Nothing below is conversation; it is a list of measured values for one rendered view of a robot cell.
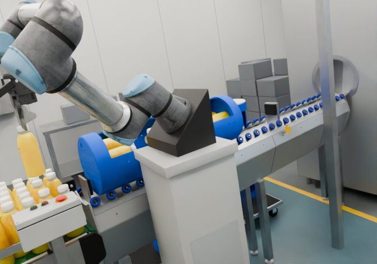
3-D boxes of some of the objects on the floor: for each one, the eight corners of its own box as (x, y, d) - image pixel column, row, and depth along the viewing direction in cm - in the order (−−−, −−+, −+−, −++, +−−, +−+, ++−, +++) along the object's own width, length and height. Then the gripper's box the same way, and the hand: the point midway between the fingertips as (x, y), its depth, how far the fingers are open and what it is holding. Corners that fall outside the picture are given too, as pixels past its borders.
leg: (345, 204, 265) (341, 136, 251) (341, 206, 262) (338, 138, 248) (339, 201, 269) (334, 135, 256) (335, 204, 266) (331, 137, 252)
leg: (330, 199, 276) (325, 134, 262) (326, 201, 273) (322, 136, 259) (323, 197, 281) (319, 133, 267) (320, 200, 278) (315, 135, 264)
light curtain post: (344, 246, 214) (329, -5, 176) (340, 250, 211) (323, -5, 173) (336, 242, 219) (319, -2, 181) (331, 246, 216) (314, -2, 178)
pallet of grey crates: (315, 126, 493) (309, 53, 467) (280, 140, 457) (272, 62, 430) (263, 119, 597) (256, 59, 570) (231, 130, 560) (223, 66, 534)
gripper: (30, 71, 110) (46, 127, 115) (25, 73, 119) (40, 124, 124) (3, 76, 105) (21, 133, 110) (0, 77, 114) (17, 130, 119)
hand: (22, 127), depth 115 cm, fingers closed on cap, 4 cm apart
